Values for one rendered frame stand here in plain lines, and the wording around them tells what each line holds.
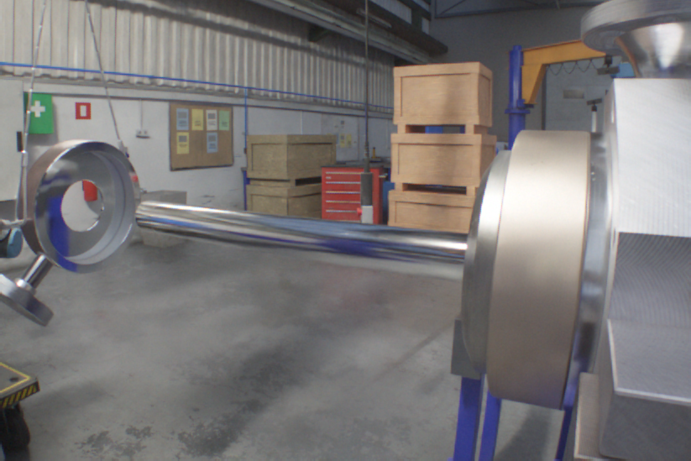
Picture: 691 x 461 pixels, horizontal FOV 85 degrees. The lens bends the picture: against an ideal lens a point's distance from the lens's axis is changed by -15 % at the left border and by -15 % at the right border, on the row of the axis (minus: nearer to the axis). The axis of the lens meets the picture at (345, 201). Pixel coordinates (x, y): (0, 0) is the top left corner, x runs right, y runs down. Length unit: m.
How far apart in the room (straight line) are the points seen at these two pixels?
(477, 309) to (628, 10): 0.36
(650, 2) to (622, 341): 0.34
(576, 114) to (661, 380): 13.57
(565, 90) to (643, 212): 13.53
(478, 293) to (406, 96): 4.60
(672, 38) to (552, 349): 0.36
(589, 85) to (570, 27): 1.78
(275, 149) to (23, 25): 3.19
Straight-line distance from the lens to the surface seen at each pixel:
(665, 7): 0.53
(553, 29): 14.22
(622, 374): 0.32
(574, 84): 13.93
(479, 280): 0.50
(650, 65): 0.60
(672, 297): 0.41
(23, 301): 1.19
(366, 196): 1.54
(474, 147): 4.70
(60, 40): 5.68
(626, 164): 0.44
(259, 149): 5.70
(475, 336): 0.53
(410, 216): 5.01
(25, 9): 5.60
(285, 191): 5.39
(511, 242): 0.47
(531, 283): 0.46
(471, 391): 1.16
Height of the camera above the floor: 1.25
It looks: 8 degrees down
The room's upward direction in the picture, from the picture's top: straight up
